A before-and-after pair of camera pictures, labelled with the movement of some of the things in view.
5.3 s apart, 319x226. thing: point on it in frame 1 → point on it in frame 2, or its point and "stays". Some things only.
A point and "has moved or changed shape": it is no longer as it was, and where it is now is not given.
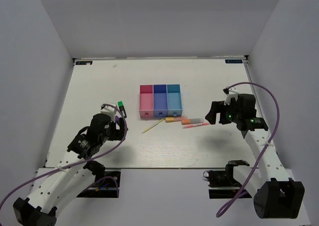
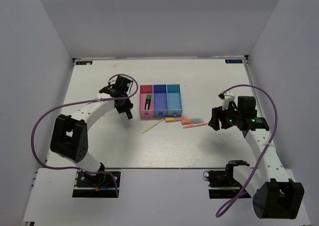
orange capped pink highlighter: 170,119 stays
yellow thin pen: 153,125 stays
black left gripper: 116,133 → 128,106
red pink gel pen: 196,125 stays
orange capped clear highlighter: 190,121 stays
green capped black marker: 120,104 has moved or changed shape
